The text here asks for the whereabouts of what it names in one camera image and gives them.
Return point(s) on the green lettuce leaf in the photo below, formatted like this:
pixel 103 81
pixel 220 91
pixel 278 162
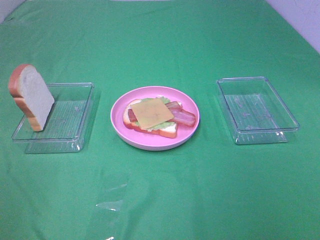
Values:
pixel 154 115

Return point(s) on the yellow cheese slice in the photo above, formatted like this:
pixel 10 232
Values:
pixel 150 113

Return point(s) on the white toast bread slice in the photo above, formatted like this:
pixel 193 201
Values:
pixel 170 131

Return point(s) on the bacon strip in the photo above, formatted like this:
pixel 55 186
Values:
pixel 183 117
pixel 174 105

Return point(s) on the pink round plate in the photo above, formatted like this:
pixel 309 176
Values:
pixel 152 142

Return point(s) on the green tablecloth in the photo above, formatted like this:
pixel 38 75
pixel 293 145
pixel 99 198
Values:
pixel 206 189

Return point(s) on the clear plastic film piece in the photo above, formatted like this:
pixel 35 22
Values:
pixel 112 191

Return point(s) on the clear plastic ingredients tray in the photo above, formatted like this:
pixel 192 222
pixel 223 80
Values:
pixel 254 111

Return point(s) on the clear plastic bread tray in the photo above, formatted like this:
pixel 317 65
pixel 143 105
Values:
pixel 68 124

